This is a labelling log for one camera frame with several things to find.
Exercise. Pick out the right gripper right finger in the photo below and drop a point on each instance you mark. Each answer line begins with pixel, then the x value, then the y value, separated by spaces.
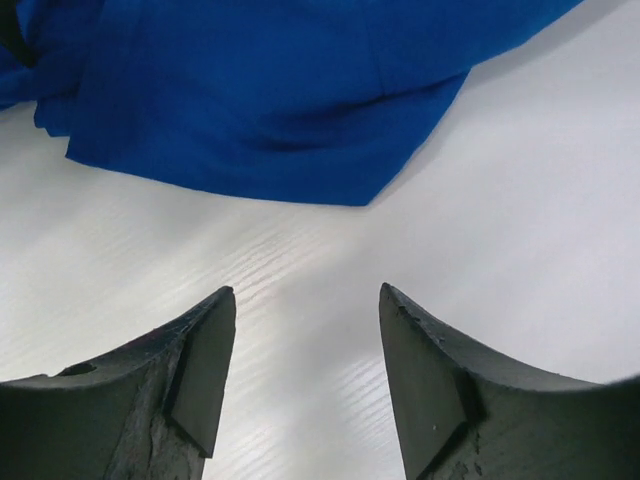
pixel 466 411

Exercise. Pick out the blue printed t-shirt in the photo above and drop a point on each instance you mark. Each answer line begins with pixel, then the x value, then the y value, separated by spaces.
pixel 320 102

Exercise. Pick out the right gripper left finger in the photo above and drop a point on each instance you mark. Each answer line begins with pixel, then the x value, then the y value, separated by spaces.
pixel 149 409

